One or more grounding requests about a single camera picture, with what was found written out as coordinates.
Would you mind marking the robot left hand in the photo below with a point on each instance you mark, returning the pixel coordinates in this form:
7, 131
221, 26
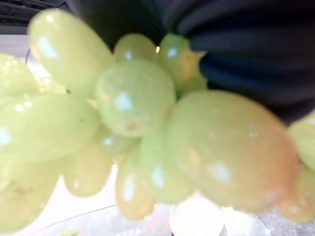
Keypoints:
246, 49

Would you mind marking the green grape bunch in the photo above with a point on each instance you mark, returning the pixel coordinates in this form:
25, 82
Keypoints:
137, 123

